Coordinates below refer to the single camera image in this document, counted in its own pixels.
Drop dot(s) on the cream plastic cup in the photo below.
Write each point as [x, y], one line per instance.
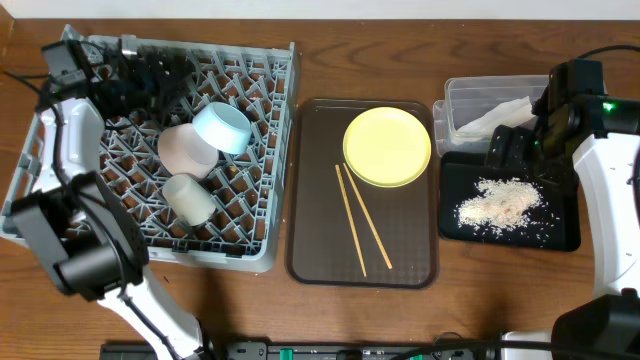
[189, 200]

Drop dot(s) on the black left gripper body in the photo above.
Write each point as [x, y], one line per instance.
[147, 73]

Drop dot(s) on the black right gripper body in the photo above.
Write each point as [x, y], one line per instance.
[524, 152]

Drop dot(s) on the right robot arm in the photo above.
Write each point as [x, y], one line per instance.
[584, 135]

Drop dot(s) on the grey plastic dish rack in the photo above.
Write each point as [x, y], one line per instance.
[247, 189]

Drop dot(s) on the black food waste tray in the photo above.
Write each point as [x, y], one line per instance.
[552, 225]

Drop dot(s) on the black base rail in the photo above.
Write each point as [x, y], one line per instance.
[264, 351]

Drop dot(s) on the white napkin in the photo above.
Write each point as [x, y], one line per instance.
[512, 113]

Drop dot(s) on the wooden chopstick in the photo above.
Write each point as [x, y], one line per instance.
[368, 218]
[350, 219]

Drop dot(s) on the yellow plastic plate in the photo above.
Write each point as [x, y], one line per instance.
[387, 147]

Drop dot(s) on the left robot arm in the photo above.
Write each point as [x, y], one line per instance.
[73, 223]

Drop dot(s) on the clear plastic waste bin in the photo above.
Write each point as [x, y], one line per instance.
[469, 98]

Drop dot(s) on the light blue plastic bowl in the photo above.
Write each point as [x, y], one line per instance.
[224, 127]

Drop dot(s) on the brown serving tray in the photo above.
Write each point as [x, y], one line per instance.
[320, 247]

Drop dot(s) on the pile of rice grains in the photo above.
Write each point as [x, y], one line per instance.
[501, 206]

